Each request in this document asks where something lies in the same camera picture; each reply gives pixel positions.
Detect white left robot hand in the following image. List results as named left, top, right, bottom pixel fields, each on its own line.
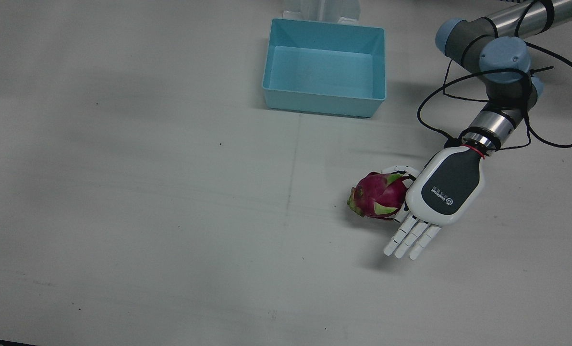
left=383, top=143, right=487, bottom=261

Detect pink dragon fruit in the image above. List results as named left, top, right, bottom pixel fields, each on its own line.
left=347, top=172, right=414, bottom=220

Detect light blue plastic bin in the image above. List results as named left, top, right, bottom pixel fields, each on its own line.
left=262, top=18, right=387, bottom=118

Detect white stand base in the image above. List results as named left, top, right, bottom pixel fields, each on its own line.
left=283, top=0, right=361, bottom=25

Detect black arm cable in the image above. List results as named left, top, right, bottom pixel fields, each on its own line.
left=417, top=0, right=572, bottom=152

